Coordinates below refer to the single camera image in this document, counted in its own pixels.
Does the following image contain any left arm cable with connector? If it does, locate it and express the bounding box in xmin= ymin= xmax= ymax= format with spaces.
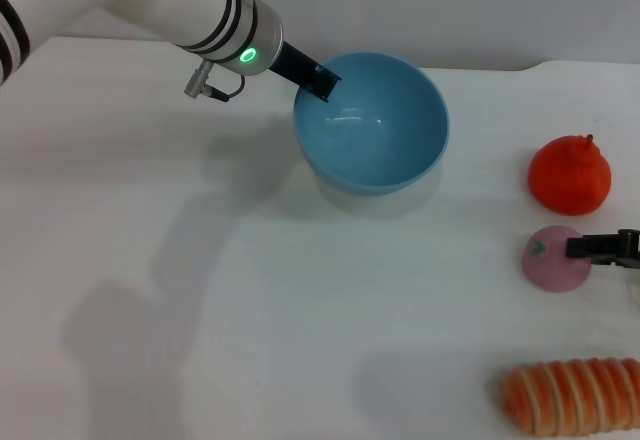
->
xmin=183 ymin=58 xmax=247 ymax=105

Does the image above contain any blue bowl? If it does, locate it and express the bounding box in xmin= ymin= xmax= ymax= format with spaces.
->
xmin=291 ymin=50 xmax=451 ymax=197

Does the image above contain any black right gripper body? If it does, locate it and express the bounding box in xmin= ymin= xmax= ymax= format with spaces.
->
xmin=617 ymin=228 xmax=640 ymax=272

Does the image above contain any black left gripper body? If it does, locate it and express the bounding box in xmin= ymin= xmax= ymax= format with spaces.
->
xmin=268 ymin=41 xmax=324 ymax=95

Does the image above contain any orange striped toy bread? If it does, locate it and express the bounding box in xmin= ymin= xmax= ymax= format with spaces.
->
xmin=498 ymin=357 xmax=640 ymax=435

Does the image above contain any pink toy peach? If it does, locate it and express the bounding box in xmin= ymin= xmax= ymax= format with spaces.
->
xmin=522 ymin=225 xmax=594 ymax=293

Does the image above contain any orange toy tangerine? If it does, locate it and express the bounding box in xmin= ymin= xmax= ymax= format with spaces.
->
xmin=528 ymin=133 xmax=613 ymax=217

